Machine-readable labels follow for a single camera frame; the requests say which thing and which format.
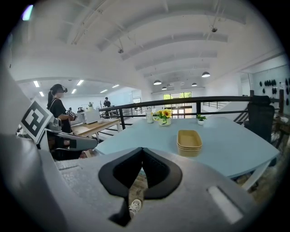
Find black office chair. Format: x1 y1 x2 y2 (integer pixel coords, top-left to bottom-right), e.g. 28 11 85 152
243 95 276 143

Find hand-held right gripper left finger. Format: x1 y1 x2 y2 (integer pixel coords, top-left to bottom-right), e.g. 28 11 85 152
55 147 143 232

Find black metal railing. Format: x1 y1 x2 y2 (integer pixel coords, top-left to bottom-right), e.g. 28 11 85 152
99 89 285 136

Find person's white sneaker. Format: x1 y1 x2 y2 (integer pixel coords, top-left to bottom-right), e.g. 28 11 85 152
128 198 142 218

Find large glass window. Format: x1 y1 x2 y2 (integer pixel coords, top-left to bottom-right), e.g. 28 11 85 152
163 92 193 118

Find yellow tray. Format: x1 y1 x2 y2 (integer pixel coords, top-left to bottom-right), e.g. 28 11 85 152
176 129 203 148
177 145 203 152
177 148 202 157

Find group of black wall items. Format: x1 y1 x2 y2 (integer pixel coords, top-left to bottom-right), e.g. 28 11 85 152
259 78 290 106

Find dark wooden table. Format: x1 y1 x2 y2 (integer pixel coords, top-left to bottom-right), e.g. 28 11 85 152
271 115 290 145

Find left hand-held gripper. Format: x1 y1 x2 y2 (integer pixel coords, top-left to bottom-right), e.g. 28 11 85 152
20 99 98 161

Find wooden desk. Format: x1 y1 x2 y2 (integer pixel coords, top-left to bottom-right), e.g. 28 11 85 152
70 119 124 159

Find white box appliance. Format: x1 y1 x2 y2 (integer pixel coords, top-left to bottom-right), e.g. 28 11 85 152
83 110 101 125

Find sunflowers in white pot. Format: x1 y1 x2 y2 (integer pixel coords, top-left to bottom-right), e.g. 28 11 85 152
153 108 173 126

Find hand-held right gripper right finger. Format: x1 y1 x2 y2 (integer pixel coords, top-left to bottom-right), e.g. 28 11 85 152
130 147 261 232

